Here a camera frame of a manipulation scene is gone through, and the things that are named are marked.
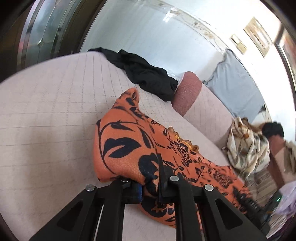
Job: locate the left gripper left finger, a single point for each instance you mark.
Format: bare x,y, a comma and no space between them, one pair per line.
114,198

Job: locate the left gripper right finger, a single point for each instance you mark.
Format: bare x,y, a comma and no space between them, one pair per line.
176,190

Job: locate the orange black floral blouse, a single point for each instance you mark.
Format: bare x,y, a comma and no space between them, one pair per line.
131,145

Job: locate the black clothes pile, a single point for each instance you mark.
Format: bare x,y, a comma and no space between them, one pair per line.
152,79

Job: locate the floral cream blanket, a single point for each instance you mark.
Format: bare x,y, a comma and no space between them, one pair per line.
247,149

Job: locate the striped sofa cushion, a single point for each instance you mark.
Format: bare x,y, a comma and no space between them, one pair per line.
263,185

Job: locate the pink quilted sofa armrest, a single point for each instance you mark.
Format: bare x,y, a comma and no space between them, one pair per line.
194,101

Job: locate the pink quilted mattress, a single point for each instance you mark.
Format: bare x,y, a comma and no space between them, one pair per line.
48,117

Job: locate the black garment on sofa back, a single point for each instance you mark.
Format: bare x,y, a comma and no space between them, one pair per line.
273,129

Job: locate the beige towel on sofa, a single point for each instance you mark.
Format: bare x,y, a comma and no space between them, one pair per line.
290,157

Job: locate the grey pillow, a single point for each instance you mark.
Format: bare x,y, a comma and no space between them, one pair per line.
235,88

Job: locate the brown door with stained glass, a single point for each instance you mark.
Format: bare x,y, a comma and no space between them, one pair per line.
36,31

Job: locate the large framed picture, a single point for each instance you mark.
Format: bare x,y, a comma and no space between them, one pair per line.
286,49

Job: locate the black tracking camera module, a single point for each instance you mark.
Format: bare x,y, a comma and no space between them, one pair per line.
258,215

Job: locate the beige wall switch panel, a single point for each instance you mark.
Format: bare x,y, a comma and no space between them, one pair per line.
239,44

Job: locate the framed wall notice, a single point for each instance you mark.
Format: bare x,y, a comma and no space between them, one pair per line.
258,35

